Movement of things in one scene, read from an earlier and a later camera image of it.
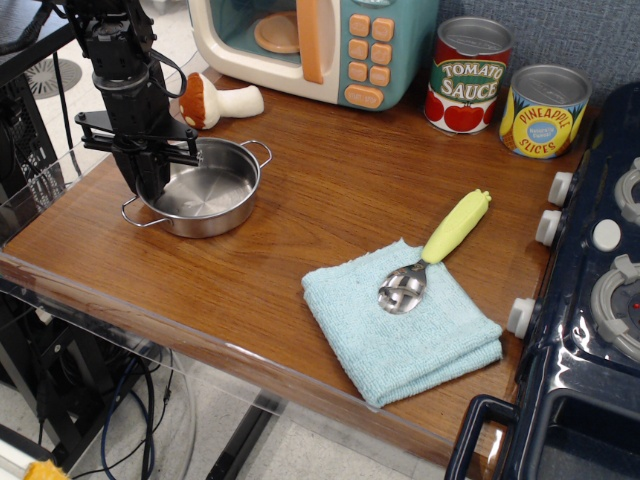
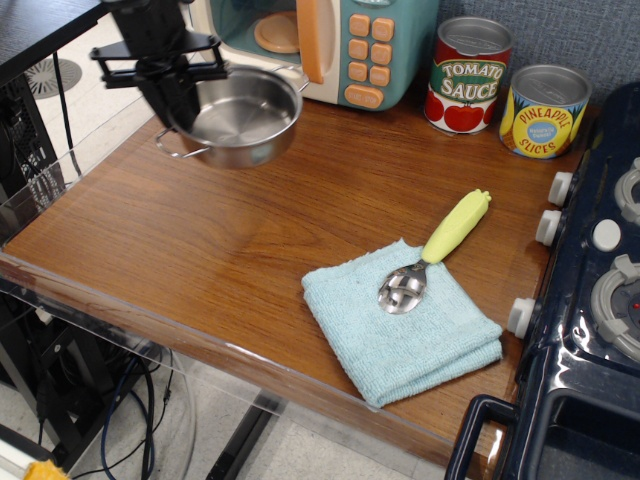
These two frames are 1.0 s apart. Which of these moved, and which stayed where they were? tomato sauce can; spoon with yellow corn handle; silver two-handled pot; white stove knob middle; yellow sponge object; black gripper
Moved: silver two-handled pot; black gripper
Stayed: spoon with yellow corn handle; yellow sponge object; white stove knob middle; tomato sauce can
